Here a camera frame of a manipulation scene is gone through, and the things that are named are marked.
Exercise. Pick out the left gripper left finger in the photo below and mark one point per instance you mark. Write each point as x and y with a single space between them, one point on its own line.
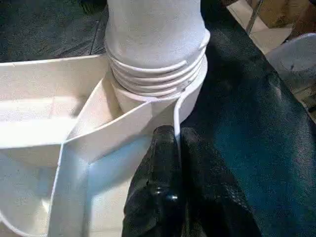
154 187

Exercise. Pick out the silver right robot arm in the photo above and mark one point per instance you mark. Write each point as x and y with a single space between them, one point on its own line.
296 54

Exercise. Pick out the white plastic table top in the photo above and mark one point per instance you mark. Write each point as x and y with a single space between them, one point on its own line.
37 86

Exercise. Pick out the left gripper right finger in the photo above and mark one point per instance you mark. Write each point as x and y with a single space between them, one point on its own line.
212 192

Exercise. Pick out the white plastic table leg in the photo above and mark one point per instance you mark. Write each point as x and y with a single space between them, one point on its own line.
153 37

